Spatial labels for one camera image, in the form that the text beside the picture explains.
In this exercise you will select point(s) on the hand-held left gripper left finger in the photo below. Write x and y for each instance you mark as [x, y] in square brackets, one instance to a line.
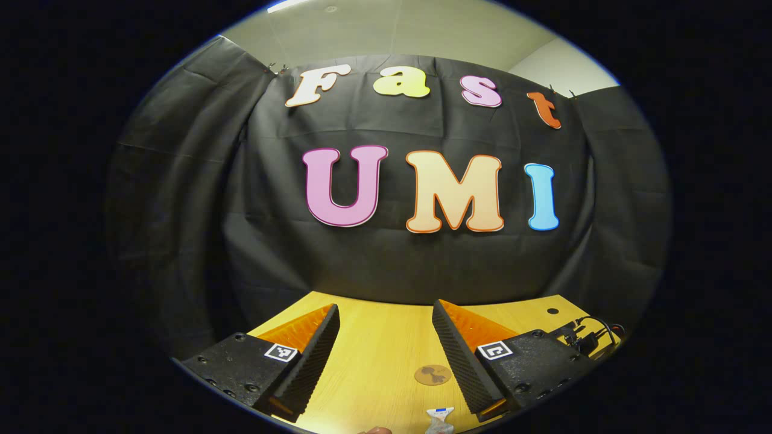
[313, 361]

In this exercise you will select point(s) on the wooden desktop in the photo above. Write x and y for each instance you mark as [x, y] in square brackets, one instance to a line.
[386, 349]

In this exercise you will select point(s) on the round wooden coaster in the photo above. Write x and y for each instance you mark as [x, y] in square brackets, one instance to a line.
[433, 375]

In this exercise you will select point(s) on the white toothpaste tube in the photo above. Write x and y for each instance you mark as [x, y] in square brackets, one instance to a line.
[440, 422]

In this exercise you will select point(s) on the ceiling light panel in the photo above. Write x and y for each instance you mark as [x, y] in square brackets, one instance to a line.
[283, 6]

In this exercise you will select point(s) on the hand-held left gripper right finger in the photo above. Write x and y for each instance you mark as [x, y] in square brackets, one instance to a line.
[461, 361]

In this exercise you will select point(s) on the black backdrop cloth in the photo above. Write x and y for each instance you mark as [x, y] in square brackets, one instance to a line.
[386, 259]

